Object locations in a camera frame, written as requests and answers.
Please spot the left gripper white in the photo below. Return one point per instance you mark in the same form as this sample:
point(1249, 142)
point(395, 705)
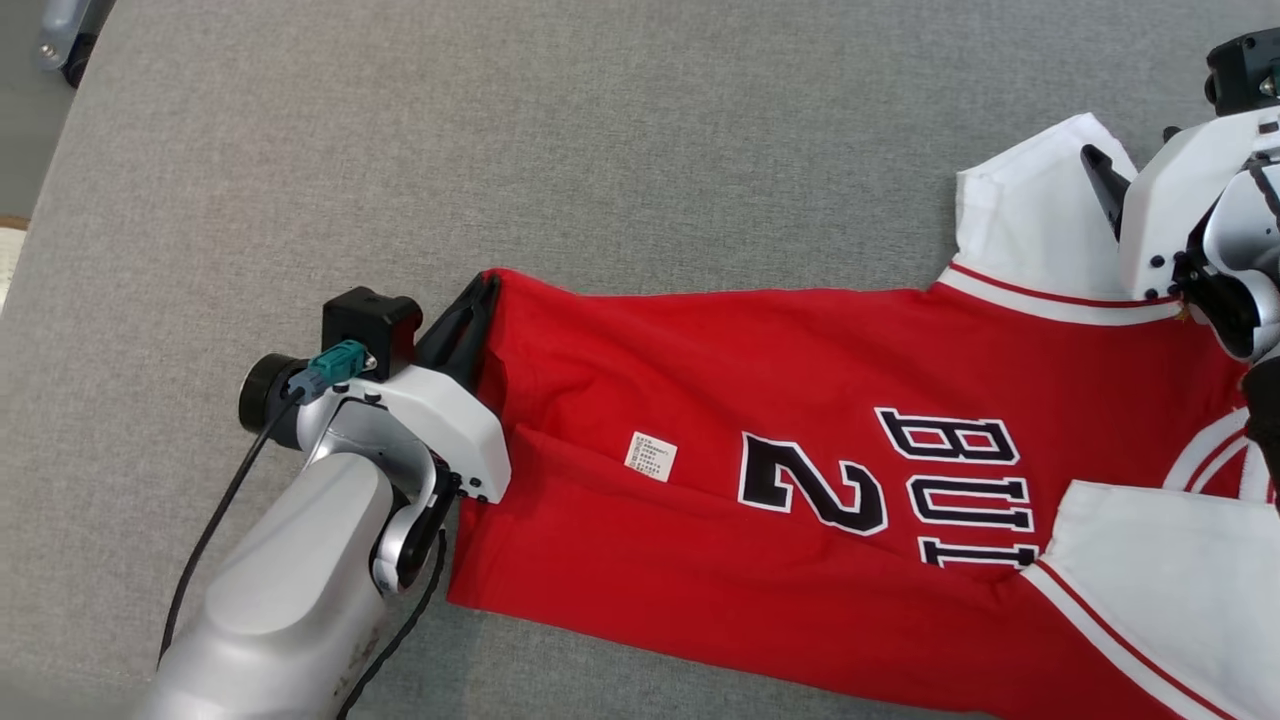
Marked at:
point(450, 430)

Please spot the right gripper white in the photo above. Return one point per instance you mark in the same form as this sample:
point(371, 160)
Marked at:
point(1170, 210)

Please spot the red basketball jersey white sleeves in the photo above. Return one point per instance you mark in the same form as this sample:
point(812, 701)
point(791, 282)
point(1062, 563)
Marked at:
point(700, 350)

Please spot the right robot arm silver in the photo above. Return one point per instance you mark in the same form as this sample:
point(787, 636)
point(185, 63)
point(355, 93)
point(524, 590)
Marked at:
point(1235, 250)

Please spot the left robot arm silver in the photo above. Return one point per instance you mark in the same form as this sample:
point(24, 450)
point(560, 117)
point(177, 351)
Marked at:
point(280, 600)

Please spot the black caster wheel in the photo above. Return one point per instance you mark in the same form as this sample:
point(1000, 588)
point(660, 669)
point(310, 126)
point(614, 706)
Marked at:
point(78, 62)

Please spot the grey metal stand leg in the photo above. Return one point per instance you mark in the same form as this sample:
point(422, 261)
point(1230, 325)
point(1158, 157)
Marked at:
point(60, 25)

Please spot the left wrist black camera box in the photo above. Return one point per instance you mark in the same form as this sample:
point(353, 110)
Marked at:
point(365, 320)

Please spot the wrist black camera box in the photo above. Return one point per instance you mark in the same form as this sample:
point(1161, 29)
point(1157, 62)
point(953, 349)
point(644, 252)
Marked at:
point(1245, 75)
point(365, 320)

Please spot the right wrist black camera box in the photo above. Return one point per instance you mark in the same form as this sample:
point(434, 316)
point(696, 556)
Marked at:
point(1245, 75)

